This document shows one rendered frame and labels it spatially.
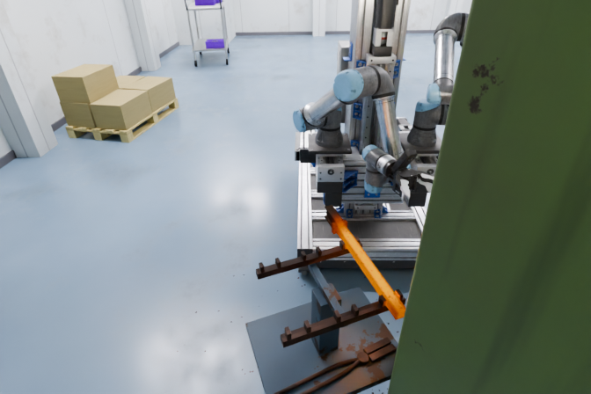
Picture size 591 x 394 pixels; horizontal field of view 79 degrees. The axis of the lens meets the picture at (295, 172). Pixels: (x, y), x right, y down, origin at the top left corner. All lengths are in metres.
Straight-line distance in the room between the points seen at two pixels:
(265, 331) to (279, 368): 0.12
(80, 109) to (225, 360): 3.22
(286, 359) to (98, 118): 3.63
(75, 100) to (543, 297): 4.34
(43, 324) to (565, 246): 2.39
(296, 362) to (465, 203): 0.79
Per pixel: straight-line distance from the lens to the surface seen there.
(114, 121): 4.26
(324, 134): 1.86
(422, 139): 1.96
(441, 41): 1.68
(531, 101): 0.38
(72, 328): 2.38
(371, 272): 0.97
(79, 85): 4.35
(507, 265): 0.44
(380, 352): 1.15
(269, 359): 1.14
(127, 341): 2.19
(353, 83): 1.39
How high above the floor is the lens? 1.66
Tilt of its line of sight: 31 degrees down
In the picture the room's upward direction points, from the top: 1 degrees counter-clockwise
